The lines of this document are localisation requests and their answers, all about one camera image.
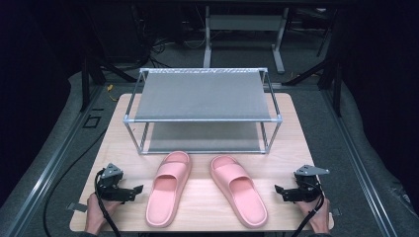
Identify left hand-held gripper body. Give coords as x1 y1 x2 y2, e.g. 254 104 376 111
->
95 162 136 203

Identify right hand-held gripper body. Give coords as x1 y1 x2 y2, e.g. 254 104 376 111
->
286 164 331 203

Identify pink rubber slipper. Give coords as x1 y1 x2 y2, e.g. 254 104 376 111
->
209 155 269 229
145 150 193 229

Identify grey two-tier shoe rack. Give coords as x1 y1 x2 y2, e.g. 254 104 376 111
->
123 67 284 156

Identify person's right hand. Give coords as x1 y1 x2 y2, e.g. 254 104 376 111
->
294 197 331 235

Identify person's left hand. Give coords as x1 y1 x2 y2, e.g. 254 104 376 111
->
84 192 122 235

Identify small yellow floor marker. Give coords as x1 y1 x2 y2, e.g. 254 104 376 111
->
106 84 120 102

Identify black stand legs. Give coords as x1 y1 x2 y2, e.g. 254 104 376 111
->
80 53 138 113
282 53 344 119

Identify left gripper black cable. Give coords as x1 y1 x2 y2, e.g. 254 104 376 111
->
94 169 122 237

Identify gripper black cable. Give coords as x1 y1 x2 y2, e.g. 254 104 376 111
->
94 169 122 237
291 181 326 237

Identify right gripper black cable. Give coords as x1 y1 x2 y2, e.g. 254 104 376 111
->
291 181 326 237

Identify thin black floor cable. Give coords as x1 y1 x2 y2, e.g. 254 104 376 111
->
42 127 109 237

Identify aluminium floor rail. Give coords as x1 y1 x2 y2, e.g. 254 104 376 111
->
319 88 400 237
0 86 104 237

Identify tangle of black cables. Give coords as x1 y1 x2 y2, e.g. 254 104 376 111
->
130 4 206 69

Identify grey metal table frame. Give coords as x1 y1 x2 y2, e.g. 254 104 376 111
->
203 5 291 75

